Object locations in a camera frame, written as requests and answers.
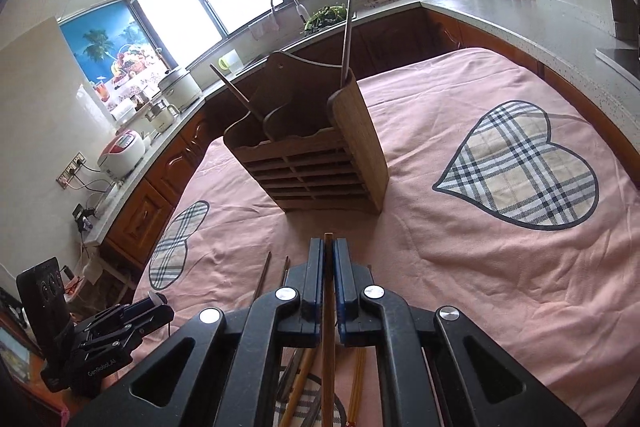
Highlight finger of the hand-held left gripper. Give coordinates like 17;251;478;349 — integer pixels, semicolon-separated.
120;293;170;323
125;307;175;340

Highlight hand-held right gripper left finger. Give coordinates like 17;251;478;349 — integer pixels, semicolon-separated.
67;238;326;427

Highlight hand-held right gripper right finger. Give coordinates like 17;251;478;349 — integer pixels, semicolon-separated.
332;238;588;427

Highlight wooden slotted utensil holder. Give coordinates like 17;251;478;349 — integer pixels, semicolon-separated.
222;49;391;215

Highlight light brown wooden chopstick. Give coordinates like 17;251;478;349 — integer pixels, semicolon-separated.
279;347;317;427

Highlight small black device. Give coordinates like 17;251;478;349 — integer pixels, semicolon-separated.
72;204;96;233

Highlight pink heart-patterned tablecloth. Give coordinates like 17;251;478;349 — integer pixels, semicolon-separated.
132;47;640;427

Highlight white and pink rice cooker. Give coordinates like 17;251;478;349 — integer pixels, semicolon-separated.
96;129;147;180

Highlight small white electric pot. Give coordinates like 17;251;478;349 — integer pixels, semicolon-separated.
145;101;180;132

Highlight white paper towel roll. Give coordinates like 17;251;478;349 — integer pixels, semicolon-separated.
111;99;136;122

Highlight large white electric cooker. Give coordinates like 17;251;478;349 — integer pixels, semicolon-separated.
157;68;203;108

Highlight pink dish towel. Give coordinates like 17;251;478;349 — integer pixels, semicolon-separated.
248;18;281;40

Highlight green leafy vegetables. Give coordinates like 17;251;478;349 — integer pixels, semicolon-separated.
302;5;348;32

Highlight grey speckled kitchen countertop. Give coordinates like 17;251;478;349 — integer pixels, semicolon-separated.
80;0;640;253

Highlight gas stove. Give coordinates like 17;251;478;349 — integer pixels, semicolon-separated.
595;48;640;75

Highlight wall power socket strip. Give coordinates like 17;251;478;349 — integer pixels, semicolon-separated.
56;151;87;188

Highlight tropical fruit wall poster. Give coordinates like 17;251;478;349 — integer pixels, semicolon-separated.
59;1;168;112

